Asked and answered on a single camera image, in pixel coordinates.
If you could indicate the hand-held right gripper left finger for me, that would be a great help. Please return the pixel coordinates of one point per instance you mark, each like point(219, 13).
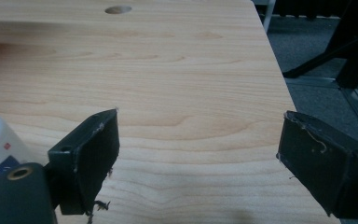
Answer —
point(84, 161)

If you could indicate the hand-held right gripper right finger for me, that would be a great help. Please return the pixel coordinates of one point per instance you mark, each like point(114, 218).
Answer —
point(317, 161)

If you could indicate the black metal stand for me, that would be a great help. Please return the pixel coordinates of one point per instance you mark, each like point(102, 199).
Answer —
point(341, 46)

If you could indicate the white table leg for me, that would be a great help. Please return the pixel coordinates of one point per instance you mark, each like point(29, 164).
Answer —
point(268, 14)

